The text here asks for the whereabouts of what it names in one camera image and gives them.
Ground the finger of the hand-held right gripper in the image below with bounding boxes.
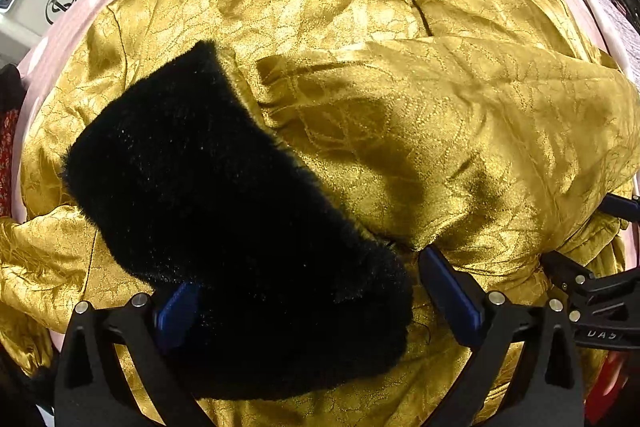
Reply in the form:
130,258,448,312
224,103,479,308
540,251,598,305
597,194,640,223

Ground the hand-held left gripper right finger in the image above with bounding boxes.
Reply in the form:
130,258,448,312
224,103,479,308
419,246,585,427

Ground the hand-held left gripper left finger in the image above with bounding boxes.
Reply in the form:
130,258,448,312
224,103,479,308
54,282,216,427

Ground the gold patterned jacket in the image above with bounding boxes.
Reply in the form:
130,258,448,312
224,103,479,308
0,0,640,427

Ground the red cloth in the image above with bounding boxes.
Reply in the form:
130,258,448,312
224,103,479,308
595,352,632,408

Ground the purple striped blanket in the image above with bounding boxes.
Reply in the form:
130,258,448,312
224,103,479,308
585,0,640,72

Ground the red patterned garment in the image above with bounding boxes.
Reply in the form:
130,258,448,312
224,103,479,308
0,109,21,218

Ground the black garment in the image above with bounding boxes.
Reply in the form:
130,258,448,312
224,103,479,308
0,64,26,112

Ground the pink polka dot sheet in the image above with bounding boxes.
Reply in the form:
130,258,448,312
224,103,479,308
15,0,566,228

